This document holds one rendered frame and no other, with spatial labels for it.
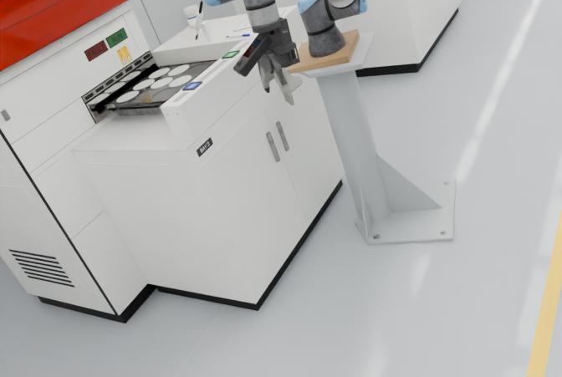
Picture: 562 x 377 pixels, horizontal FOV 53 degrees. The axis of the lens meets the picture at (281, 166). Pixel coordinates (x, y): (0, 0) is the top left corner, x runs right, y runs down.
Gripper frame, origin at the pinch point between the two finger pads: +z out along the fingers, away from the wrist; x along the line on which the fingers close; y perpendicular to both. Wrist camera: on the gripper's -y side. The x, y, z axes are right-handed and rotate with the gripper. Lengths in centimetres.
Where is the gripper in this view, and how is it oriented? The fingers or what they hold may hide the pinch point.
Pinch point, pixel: (278, 100)
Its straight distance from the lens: 147.7
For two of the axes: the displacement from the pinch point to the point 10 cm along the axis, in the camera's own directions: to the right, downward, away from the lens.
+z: 2.4, 8.6, 4.5
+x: -4.3, -3.2, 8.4
